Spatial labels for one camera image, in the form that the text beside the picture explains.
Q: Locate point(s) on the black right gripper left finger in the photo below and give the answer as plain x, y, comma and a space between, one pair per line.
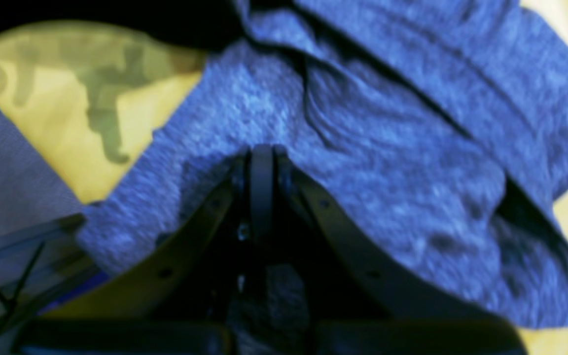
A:
175, 302

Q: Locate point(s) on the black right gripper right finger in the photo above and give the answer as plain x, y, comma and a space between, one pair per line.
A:
361, 301

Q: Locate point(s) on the grey long sleeve shirt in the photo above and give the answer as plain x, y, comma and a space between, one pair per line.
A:
440, 126

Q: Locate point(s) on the yellow table cloth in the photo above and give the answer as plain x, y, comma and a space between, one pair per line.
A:
91, 98

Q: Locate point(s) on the aluminium table frame rail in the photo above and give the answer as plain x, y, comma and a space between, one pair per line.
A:
38, 266

